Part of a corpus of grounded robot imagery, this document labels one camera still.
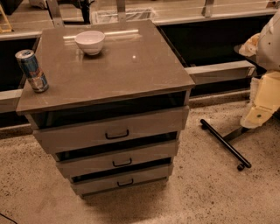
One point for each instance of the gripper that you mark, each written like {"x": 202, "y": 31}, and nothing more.
{"x": 270, "y": 48}

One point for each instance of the grey drawer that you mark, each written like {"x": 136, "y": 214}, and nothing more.
{"x": 122, "y": 180}
{"x": 108, "y": 131}
{"x": 118, "y": 159}

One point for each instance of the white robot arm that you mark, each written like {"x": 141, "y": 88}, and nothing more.
{"x": 265, "y": 46}

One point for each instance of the grey top drawer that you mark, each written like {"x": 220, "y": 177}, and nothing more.
{"x": 108, "y": 131}

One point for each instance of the grey drawer cabinet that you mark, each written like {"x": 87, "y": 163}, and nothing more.
{"x": 136, "y": 72}

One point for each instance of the grey bottom drawer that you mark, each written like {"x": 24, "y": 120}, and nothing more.
{"x": 122, "y": 180}

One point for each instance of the black rolling side table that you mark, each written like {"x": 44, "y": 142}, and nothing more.
{"x": 244, "y": 163}

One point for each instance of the clear plastic bin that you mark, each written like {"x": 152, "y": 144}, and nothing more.
{"x": 112, "y": 16}

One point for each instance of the white ceramic bowl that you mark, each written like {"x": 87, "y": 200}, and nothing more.
{"x": 90, "y": 42}

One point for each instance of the blue energy drink can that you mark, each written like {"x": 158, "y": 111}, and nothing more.
{"x": 34, "y": 74}

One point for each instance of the yellow wooden stand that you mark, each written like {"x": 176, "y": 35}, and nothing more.
{"x": 5, "y": 25}

